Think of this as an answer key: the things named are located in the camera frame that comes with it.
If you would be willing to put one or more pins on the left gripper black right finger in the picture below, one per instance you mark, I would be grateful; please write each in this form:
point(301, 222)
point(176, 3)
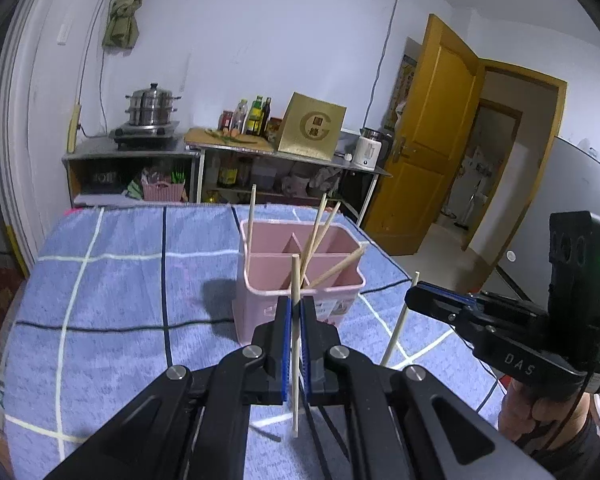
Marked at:
point(374, 398)

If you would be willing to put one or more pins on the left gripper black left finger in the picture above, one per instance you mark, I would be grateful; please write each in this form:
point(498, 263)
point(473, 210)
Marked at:
point(220, 398)

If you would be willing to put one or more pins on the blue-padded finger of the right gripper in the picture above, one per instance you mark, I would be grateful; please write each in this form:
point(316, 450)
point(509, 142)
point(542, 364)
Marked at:
point(437, 302)

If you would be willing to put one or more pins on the light wooden chopstick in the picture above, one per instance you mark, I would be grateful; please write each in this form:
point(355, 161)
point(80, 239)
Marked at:
point(338, 267)
point(321, 233)
point(252, 205)
point(295, 284)
point(308, 247)
point(395, 335)

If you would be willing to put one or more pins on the metal kitchen shelf table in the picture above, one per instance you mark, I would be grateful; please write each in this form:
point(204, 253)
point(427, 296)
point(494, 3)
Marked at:
point(283, 160)

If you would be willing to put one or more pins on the person's right hand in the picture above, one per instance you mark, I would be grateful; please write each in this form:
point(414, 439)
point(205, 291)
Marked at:
point(520, 412)

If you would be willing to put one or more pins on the black chopstick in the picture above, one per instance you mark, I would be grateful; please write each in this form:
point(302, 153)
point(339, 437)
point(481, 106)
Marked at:
point(334, 431)
point(317, 445)

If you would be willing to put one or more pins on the light wooden chopstick in basket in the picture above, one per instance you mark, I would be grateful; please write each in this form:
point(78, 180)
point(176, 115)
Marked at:
point(252, 205)
point(338, 267)
point(321, 233)
point(308, 247)

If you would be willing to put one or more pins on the white electric kettle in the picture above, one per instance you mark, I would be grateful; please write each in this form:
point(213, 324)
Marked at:
point(373, 148)

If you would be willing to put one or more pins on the white refrigerator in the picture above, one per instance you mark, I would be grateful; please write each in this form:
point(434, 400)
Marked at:
point(571, 182)

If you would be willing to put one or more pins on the blue checked tablecloth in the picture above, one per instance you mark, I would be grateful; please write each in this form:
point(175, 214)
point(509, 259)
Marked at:
point(118, 295)

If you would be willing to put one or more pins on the yellow wooden door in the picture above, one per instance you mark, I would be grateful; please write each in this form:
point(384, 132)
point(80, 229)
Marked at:
point(449, 85)

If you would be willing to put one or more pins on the pink woven storage basket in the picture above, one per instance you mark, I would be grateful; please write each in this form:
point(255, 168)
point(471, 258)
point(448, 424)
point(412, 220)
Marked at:
point(158, 187)

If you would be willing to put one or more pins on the gold square gift box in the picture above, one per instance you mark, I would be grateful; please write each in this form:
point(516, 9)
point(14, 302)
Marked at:
point(310, 127)

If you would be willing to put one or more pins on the wooden cutting board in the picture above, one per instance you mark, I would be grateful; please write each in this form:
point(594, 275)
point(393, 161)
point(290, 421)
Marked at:
point(227, 138)

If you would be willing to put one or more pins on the green-label oil bottle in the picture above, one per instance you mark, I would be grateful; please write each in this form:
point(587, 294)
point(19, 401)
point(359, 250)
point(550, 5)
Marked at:
point(253, 121)

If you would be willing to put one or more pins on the dark sauce bottle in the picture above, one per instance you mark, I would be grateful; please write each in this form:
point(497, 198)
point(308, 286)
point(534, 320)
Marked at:
point(265, 114)

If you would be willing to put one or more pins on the red-lid jar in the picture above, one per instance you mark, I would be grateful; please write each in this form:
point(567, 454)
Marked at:
point(225, 119)

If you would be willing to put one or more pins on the grey low cabinet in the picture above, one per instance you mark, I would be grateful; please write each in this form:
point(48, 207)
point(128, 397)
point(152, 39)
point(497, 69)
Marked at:
point(100, 170)

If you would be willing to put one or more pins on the clear plastic bottle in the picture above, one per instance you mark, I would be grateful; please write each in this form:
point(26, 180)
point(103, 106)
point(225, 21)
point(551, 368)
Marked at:
point(239, 117)

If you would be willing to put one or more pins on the black induction cooker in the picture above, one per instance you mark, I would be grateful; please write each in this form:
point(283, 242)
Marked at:
point(129, 137)

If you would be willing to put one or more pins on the stainless steel steamer pot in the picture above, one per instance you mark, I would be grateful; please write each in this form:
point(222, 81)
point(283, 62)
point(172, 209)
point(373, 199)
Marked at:
point(151, 107)

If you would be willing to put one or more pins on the yellow power strip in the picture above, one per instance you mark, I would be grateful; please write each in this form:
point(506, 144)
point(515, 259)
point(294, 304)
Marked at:
point(74, 127)

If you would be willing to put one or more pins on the white sliding door frame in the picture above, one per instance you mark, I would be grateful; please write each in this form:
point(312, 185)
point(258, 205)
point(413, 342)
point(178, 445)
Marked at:
point(12, 197)

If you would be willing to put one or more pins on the green cloth hanging on wall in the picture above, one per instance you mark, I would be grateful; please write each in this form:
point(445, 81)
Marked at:
point(122, 30)

